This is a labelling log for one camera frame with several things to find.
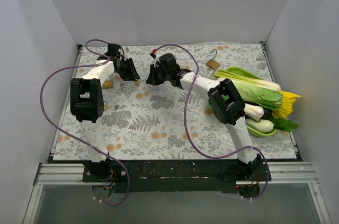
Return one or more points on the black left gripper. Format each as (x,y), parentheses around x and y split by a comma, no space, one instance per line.
(128,69)

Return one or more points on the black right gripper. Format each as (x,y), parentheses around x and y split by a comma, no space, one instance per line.
(156,74)

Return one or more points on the large brass padlock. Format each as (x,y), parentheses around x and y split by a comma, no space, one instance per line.
(108,83)

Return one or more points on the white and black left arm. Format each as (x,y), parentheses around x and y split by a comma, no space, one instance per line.
(87,104)

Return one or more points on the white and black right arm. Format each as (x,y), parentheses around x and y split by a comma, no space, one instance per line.
(225,100)

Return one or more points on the green plastic tray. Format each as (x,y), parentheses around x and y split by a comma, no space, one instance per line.
(239,71)

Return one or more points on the green napa cabbage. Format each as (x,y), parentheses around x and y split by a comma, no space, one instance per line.
(264,93)

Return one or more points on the dark purple eggplant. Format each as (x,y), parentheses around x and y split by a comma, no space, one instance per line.
(257,112)

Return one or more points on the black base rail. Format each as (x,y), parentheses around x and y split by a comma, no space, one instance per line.
(195,175)

